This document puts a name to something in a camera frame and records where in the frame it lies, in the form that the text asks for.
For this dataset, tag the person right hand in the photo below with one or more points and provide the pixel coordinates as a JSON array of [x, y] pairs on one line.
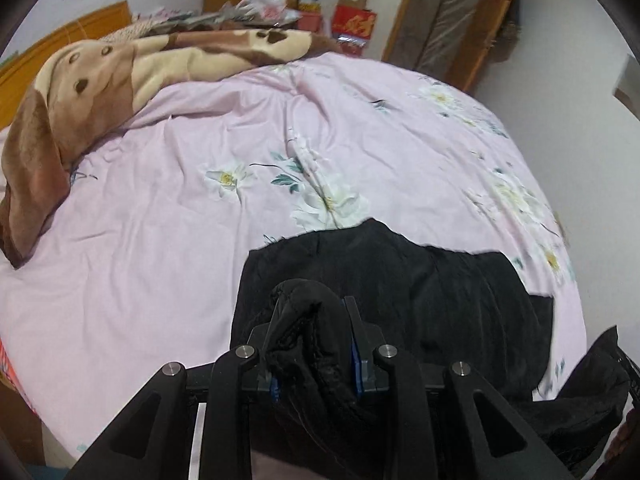
[[626, 435]]

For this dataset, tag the black puffer jacket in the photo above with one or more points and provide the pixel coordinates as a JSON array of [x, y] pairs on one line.
[[452, 348]]

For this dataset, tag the wooden door frame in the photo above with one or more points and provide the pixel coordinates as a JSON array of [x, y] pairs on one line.
[[445, 39]]

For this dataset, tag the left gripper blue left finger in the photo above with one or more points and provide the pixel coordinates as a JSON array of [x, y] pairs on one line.
[[274, 390]]

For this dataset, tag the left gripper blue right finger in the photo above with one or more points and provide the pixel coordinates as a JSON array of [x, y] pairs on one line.
[[353, 315]]

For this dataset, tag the white plastic bag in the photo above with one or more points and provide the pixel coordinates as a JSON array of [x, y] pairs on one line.
[[267, 12]]

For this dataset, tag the pink floral duvet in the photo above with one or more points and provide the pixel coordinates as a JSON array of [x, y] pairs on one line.
[[142, 261]]

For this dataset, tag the brown dog print blanket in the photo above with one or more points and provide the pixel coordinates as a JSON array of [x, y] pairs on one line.
[[88, 89]]

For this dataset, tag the pink plastic bucket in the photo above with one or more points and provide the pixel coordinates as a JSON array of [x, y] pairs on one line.
[[310, 21]]

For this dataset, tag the red plaid cloth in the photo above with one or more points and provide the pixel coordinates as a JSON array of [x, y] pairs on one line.
[[7, 373]]

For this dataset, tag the red gift box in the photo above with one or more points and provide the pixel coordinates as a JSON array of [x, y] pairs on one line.
[[353, 22]]

